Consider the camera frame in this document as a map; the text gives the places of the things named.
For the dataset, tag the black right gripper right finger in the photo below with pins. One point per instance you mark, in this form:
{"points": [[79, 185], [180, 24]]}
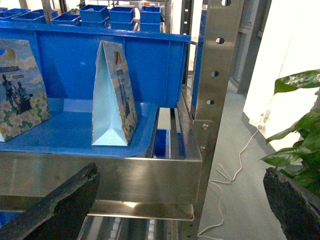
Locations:
{"points": [[296, 208]]}

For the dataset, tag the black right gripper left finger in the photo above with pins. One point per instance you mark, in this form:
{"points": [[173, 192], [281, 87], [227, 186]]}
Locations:
{"points": [[61, 213]]}

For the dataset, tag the flower gift bag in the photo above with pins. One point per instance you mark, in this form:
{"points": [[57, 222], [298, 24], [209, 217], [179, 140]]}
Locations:
{"points": [[23, 97], [114, 115]]}

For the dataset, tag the green leafy plant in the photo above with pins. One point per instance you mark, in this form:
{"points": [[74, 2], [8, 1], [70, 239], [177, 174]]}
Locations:
{"points": [[307, 150]]}

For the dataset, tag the blue plastic tray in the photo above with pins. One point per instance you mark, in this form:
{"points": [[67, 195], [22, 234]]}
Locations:
{"points": [[69, 131]]}

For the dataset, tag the large blue plastic crate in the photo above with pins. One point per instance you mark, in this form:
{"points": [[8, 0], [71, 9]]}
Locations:
{"points": [[73, 60]]}

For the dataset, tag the stainless steel rack frame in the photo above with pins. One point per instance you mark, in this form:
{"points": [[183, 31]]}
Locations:
{"points": [[130, 186]]}

